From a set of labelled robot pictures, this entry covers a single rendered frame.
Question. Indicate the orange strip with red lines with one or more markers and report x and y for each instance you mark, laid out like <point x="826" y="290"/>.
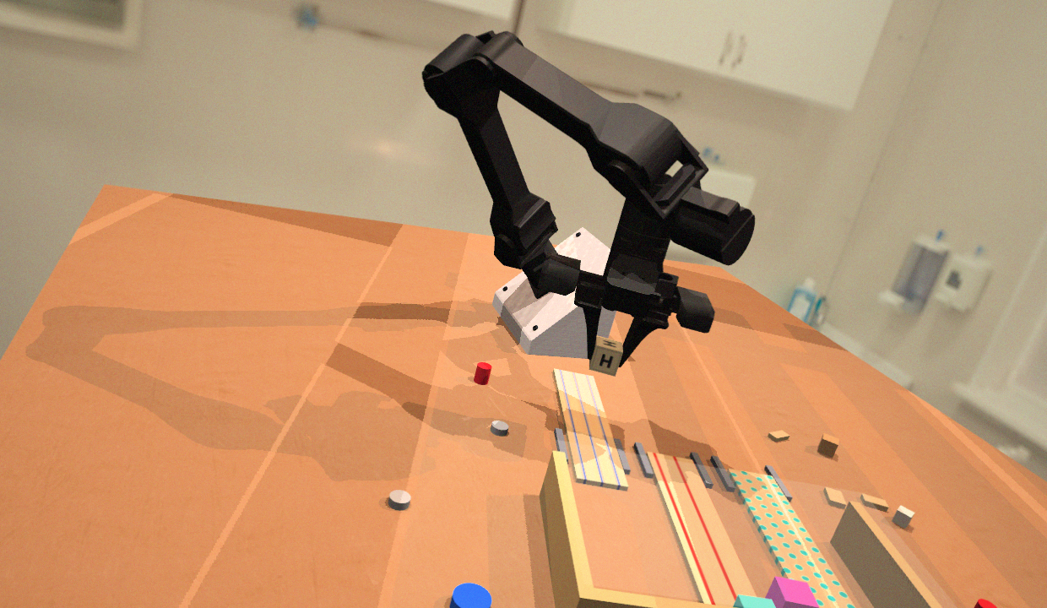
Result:
<point x="660" y="455"/>

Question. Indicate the blue cylinder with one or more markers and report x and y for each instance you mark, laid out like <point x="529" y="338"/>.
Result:
<point x="470" y="595"/>

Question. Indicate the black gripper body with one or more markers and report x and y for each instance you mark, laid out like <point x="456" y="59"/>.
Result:
<point x="562" y="275"/>

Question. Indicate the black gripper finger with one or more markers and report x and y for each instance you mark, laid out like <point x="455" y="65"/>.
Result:
<point x="591" y="313"/>
<point x="639" y="330"/>

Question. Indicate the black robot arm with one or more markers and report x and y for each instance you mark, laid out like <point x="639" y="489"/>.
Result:
<point x="629" y="145"/>

